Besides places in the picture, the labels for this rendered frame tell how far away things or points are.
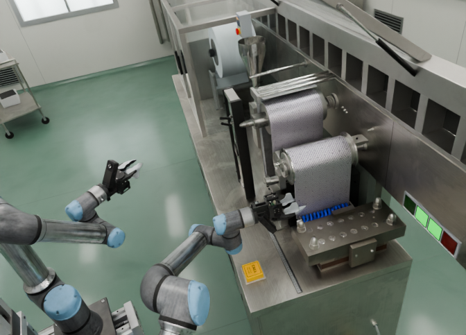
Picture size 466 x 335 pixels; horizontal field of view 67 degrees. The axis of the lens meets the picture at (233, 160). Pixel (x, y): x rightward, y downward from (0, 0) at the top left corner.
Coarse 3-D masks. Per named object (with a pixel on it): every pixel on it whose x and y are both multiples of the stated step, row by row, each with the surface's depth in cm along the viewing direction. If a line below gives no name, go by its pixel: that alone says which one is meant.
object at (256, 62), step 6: (264, 54) 183; (246, 60) 182; (252, 60) 181; (258, 60) 182; (246, 66) 186; (252, 66) 184; (258, 66) 185; (252, 72) 187; (258, 72) 188; (252, 78) 191; (258, 78) 191; (252, 84) 195; (258, 84) 194; (252, 102) 204; (252, 108) 199; (252, 126) 212; (252, 132) 217; (258, 132) 207; (258, 138) 209; (258, 144) 212
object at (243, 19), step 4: (236, 12) 158; (240, 12) 157; (244, 12) 156; (248, 12) 155; (236, 16) 158; (240, 16) 153; (244, 16) 154; (248, 16) 154; (236, 20) 160; (240, 20) 154; (244, 20) 155; (248, 20) 155; (240, 24) 156; (244, 24) 156; (248, 24) 156; (236, 28) 159; (240, 28) 158; (244, 28) 157; (248, 28) 157; (236, 32) 159; (240, 32) 159; (244, 32) 158; (248, 32) 158; (244, 36) 159; (248, 36) 159
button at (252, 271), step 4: (248, 264) 143; (252, 264) 143; (256, 264) 142; (244, 268) 142; (248, 268) 141; (252, 268) 141; (256, 268) 141; (260, 268) 141; (244, 272) 140; (248, 272) 140; (252, 272) 140; (256, 272) 140; (260, 272) 139; (248, 276) 138; (252, 276) 138; (256, 276) 138; (260, 276) 139; (248, 280) 138; (252, 280) 139
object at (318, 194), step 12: (312, 180) 137; (324, 180) 138; (336, 180) 140; (348, 180) 142; (300, 192) 138; (312, 192) 140; (324, 192) 142; (336, 192) 144; (348, 192) 145; (300, 204) 142; (312, 204) 144; (324, 204) 145; (336, 204) 147; (300, 216) 146
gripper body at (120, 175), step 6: (120, 174) 151; (114, 180) 149; (120, 180) 149; (126, 180) 153; (102, 186) 145; (114, 186) 151; (120, 186) 151; (126, 186) 154; (108, 192) 146; (114, 192) 152; (120, 192) 154; (108, 198) 150
